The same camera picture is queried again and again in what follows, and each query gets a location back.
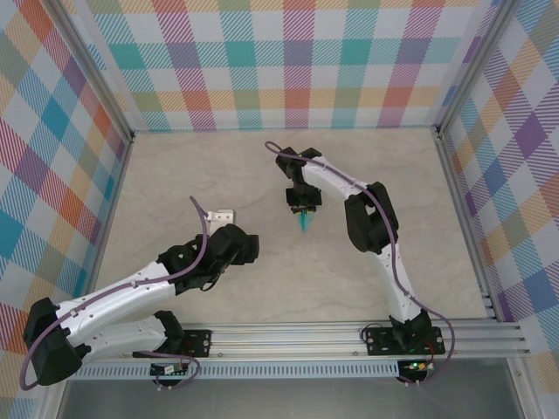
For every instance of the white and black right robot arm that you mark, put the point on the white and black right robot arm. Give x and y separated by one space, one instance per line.
393 270

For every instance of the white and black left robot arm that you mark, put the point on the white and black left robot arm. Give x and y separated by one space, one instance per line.
122 297

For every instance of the small black circuit board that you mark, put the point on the small black circuit board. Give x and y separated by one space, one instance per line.
163 370

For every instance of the grey metal panel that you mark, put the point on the grey metal panel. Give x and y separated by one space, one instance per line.
284 401

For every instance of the small circuit board green light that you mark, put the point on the small circuit board green light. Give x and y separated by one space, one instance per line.
417 366

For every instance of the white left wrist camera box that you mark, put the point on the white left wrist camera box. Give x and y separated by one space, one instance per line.
222 216

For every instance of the aluminium mounting rail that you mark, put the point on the aluminium mounting rail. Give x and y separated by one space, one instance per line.
284 342

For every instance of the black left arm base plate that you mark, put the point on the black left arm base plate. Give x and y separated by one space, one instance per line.
201 342

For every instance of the aluminium side rail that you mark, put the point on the aluminium side rail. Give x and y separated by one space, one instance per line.
452 174
122 170

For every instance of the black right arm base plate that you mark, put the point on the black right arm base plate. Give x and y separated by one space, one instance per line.
380 342

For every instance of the aluminium frame post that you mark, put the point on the aluminium frame post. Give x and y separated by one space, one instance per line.
472 65
95 70

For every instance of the aluminium frame leg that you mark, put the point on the aluminium frame leg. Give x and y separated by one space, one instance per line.
54 399
524 393

